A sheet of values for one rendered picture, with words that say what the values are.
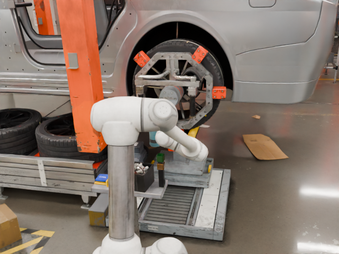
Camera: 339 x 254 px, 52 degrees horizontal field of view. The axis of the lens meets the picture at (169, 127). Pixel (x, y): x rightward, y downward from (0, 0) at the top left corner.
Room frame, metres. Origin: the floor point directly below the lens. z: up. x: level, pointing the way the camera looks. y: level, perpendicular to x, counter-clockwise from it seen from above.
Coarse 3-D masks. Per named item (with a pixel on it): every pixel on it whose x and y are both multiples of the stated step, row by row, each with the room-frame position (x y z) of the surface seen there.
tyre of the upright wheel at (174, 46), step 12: (156, 48) 2.44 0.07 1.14; (168, 48) 2.42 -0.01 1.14; (180, 48) 2.40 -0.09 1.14; (192, 48) 2.38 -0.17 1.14; (204, 60) 2.36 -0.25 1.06; (216, 60) 2.49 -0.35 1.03; (216, 72) 2.35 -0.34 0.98; (216, 84) 2.34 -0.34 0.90; (216, 108) 2.35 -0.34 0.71; (204, 120) 2.36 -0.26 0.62
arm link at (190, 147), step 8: (176, 128) 1.44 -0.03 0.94; (168, 136) 1.45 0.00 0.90; (176, 136) 1.45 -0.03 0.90; (184, 136) 1.48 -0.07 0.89; (184, 144) 1.50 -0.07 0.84; (192, 144) 1.52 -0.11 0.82; (200, 144) 1.64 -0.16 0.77; (184, 152) 1.60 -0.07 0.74; (192, 152) 1.58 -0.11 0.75; (200, 152) 1.62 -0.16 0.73; (192, 160) 1.64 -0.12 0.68; (200, 160) 1.62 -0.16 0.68
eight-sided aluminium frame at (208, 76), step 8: (160, 56) 2.35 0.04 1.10; (168, 56) 2.38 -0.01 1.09; (176, 56) 2.37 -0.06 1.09; (184, 56) 2.31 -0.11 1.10; (152, 64) 2.36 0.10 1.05; (192, 64) 2.30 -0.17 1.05; (200, 64) 2.33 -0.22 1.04; (144, 72) 2.38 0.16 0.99; (200, 72) 2.29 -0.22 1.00; (208, 72) 2.32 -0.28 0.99; (208, 80) 2.27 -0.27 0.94; (208, 88) 2.27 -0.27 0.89; (208, 96) 2.31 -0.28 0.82; (208, 104) 2.27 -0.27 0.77; (200, 112) 2.29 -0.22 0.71; (192, 120) 2.30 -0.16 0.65; (184, 128) 2.31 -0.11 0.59
